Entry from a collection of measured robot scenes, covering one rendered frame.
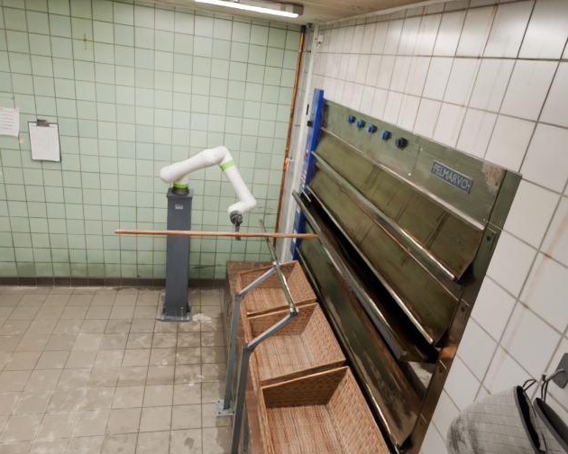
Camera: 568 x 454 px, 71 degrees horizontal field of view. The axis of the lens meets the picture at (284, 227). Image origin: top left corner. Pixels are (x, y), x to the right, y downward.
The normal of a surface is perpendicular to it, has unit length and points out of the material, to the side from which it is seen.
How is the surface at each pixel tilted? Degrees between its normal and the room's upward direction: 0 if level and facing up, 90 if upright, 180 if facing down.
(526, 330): 90
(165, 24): 90
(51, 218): 90
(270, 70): 90
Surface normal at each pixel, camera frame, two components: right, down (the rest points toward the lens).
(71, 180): 0.20, 0.40
